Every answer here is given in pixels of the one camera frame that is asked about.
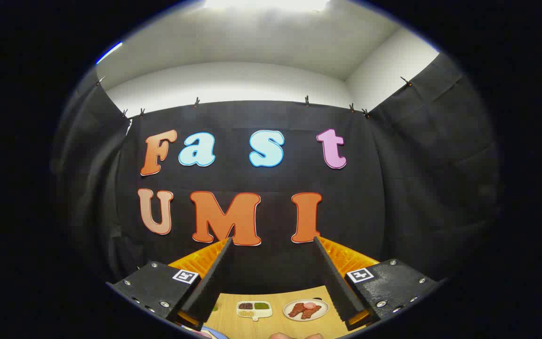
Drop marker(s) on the blue round plate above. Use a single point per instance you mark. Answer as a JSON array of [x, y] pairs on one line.
[[218, 335]]

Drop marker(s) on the pink meat slice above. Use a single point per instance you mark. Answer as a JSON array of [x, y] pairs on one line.
[[311, 306]]

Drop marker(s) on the brown meat piece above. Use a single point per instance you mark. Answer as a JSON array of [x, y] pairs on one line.
[[309, 314], [296, 310]]

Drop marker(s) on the ceiling strip light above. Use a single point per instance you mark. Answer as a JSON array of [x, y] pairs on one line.
[[109, 52]]

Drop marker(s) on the white divided dish with beans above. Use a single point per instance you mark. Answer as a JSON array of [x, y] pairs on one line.
[[254, 311]]

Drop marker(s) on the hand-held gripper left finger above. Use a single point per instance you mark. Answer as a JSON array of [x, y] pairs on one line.
[[212, 282]]

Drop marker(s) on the white oval meat plate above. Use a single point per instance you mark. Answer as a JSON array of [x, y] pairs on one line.
[[323, 310]]

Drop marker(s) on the row of backdrop clips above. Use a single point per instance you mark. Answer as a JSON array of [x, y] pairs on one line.
[[306, 100]]

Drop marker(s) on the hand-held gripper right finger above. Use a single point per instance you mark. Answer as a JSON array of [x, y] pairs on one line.
[[334, 282]]

